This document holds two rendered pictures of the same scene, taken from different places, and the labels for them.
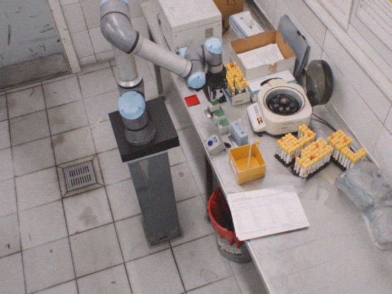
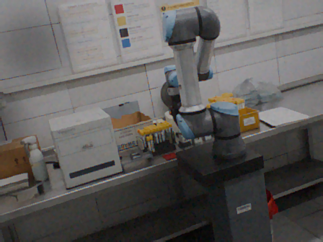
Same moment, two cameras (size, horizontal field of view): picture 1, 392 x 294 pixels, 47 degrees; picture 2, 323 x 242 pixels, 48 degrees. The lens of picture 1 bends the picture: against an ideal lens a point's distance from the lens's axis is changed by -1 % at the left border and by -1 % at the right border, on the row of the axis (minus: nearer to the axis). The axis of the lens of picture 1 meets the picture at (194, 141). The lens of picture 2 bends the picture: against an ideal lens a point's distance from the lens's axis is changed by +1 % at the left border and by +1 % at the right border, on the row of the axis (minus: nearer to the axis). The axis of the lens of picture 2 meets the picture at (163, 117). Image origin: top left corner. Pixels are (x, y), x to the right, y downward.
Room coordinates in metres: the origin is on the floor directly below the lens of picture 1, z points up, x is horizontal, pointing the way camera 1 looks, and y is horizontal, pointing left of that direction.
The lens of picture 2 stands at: (1.78, 1.77, 1.55)
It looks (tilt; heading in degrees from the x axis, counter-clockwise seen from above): 15 degrees down; 267
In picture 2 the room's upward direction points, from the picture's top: 11 degrees counter-clockwise
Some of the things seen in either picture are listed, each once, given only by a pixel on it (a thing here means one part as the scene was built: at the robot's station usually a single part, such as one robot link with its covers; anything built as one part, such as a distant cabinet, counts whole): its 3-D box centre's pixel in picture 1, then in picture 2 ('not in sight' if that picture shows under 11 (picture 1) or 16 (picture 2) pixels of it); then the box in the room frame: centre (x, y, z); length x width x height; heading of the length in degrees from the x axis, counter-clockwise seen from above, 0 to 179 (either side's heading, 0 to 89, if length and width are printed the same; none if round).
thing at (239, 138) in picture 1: (239, 135); not in sight; (1.38, -0.21, 0.92); 0.10 x 0.07 x 0.10; 21
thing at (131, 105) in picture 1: (133, 109); (223, 117); (1.44, 0.27, 1.11); 0.13 x 0.12 x 0.14; 4
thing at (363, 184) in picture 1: (369, 179); (243, 92); (1.05, -0.72, 0.97); 0.26 x 0.17 x 0.19; 31
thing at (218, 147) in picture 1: (218, 143); not in sight; (1.35, -0.11, 0.92); 0.13 x 0.07 x 0.08; 105
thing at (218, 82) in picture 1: (216, 77); (177, 104); (1.59, -0.13, 1.11); 0.09 x 0.08 x 0.12; 107
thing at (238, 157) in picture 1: (247, 163); (243, 119); (1.21, -0.23, 0.92); 0.13 x 0.13 x 0.10; 12
